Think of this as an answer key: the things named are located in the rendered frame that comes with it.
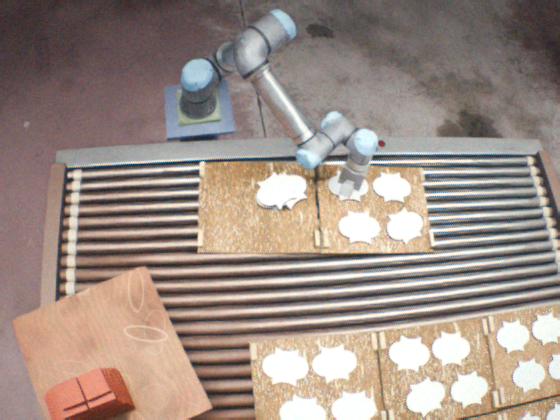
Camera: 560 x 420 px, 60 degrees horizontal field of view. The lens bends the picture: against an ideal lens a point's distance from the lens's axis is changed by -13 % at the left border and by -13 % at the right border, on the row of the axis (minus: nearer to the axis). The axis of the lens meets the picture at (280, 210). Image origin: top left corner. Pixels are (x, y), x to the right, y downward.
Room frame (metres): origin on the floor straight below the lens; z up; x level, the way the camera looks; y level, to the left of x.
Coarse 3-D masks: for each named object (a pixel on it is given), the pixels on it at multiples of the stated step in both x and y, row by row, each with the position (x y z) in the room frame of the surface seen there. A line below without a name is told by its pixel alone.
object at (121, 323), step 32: (96, 288) 0.44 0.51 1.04; (128, 288) 0.46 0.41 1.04; (32, 320) 0.27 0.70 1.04; (64, 320) 0.30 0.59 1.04; (96, 320) 0.33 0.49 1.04; (128, 320) 0.36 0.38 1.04; (160, 320) 0.39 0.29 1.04; (32, 352) 0.17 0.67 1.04; (64, 352) 0.20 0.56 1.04; (96, 352) 0.23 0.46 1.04; (128, 352) 0.26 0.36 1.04; (160, 352) 0.29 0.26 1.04; (128, 384) 0.16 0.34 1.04; (160, 384) 0.19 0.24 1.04; (192, 384) 0.22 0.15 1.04; (128, 416) 0.07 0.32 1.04; (160, 416) 0.09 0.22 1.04; (192, 416) 0.12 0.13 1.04
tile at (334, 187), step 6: (336, 174) 1.08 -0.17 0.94; (330, 180) 1.04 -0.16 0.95; (336, 180) 1.05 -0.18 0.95; (330, 186) 1.02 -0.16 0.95; (336, 186) 1.02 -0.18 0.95; (366, 186) 1.05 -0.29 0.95; (330, 192) 1.00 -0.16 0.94; (336, 192) 1.00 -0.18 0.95; (354, 192) 1.02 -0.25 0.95; (360, 192) 1.02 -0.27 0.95; (342, 198) 0.98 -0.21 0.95; (348, 198) 0.99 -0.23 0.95; (354, 198) 0.99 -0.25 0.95
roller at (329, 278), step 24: (432, 264) 0.81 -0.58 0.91; (456, 264) 0.83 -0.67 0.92; (480, 264) 0.85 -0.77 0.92; (504, 264) 0.87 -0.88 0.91; (72, 288) 0.44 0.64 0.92; (168, 288) 0.53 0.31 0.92; (192, 288) 0.55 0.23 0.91; (216, 288) 0.57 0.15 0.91; (240, 288) 0.59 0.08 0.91; (264, 288) 0.61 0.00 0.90
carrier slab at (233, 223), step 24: (216, 168) 1.00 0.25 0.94; (240, 168) 1.02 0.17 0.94; (264, 168) 1.04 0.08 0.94; (288, 168) 1.06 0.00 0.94; (216, 192) 0.91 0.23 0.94; (240, 192) 0.93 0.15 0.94; (312, 192) 0.99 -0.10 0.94; (216, 216) 0.82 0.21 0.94; (240, 216) 0.84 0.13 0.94; (264, 216) 0.86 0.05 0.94; (288, 216) 0.87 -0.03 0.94; (312, 216) 0.89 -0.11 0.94; (216, 240) 0.73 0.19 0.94; (240, 240) 0.75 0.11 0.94; (264, 240) 0.77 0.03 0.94; (288, 240) 0.79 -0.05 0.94; (312, 240) 0.80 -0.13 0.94
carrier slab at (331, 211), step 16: (368, 176) 1.10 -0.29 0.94; (400, 176) 1.13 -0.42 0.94; (416, 176) 1.15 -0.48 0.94; (320, 192) 0.99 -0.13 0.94; (368, 192) 1.03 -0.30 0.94; (416, 192) 1.08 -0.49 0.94; (320, 208) 0.93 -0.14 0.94; (336, 208) 0.94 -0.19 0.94; (352, 208) 0.96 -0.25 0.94; (368, 208) 0.97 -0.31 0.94; (384, 208) 0.98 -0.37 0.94; (400, 208) 1.00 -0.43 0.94; (416, 208) 1.01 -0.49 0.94; (320, 224) 0.87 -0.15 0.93; (336, 224) 0.88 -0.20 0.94; (384, 224) 0.92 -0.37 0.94; (336, 240) 0.82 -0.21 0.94; (384, 240) 0.86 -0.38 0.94; (416, 240) 0.88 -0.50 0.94
